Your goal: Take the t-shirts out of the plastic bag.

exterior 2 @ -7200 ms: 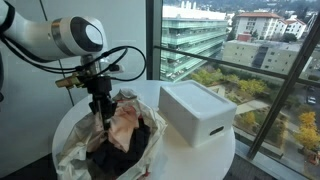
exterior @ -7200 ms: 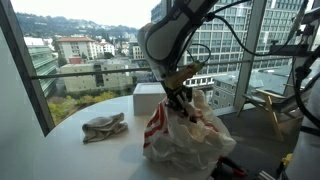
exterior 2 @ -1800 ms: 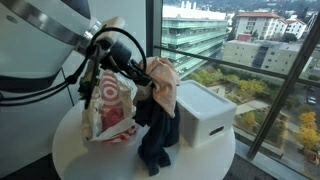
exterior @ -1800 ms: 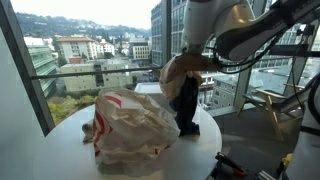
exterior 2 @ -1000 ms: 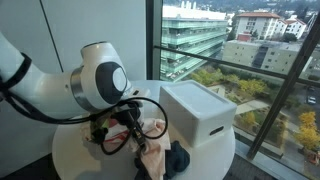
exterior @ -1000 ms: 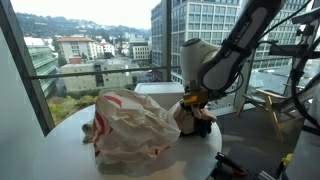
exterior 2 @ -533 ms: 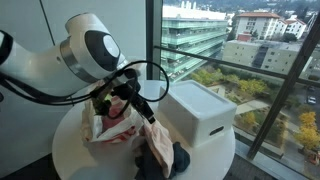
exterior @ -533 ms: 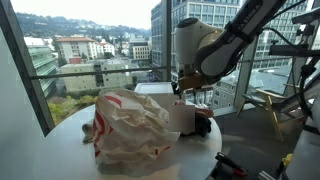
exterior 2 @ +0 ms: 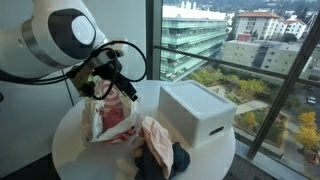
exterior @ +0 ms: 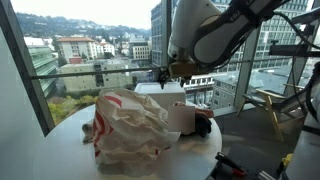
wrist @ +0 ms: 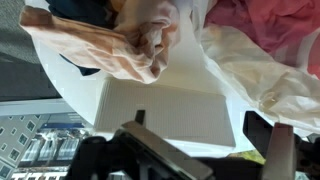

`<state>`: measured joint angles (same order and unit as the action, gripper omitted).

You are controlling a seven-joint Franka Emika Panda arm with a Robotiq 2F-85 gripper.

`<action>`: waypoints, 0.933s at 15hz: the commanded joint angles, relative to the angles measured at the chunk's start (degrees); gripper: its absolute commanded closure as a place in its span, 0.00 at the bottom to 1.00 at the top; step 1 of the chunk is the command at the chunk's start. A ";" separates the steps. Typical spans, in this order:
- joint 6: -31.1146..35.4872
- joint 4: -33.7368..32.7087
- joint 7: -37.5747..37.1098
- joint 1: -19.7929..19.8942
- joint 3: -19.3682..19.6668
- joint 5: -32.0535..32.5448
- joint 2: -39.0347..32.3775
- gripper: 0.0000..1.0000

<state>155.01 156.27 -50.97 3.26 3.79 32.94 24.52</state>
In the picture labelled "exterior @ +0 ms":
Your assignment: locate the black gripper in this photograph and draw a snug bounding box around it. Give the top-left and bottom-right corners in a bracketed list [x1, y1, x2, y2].
[156, 67, 188, 90]

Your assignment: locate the navy blue t-shirt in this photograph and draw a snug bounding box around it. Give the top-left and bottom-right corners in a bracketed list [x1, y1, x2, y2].
[194, 112, 213, 139]

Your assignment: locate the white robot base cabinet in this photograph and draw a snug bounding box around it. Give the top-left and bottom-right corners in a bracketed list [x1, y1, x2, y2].
[282, 121, 320, 180]

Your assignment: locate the white plastic bag red logo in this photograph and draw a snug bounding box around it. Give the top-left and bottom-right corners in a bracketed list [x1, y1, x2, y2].
[81, 87, 182, 178]

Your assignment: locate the white plastic storage box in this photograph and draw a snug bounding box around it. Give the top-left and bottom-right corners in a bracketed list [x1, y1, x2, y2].
[133, 81, 187, 112]

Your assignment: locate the red black clamp tool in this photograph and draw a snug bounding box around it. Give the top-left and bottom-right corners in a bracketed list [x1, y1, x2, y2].
[214, 151, 248, 178]

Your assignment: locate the wooden chair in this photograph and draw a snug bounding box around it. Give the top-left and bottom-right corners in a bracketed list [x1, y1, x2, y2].
[236, 82, 307, 143]

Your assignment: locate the yellow small object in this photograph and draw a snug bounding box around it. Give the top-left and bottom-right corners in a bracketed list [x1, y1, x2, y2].
[280, 152, 294, 168]

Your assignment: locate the tan wrist camera mount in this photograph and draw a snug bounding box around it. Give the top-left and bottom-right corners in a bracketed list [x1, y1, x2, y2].
[167, 60, 202, 80]

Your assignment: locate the black camera stand bar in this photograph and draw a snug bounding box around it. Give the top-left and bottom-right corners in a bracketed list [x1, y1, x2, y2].
[267, 39, 320, 58]

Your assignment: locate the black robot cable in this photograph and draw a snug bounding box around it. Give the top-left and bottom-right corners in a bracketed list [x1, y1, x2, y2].
[273, 11, 320, 125]

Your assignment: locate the dark window frame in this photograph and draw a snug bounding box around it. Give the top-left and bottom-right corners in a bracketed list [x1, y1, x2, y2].
[0, 0, 320, 138]

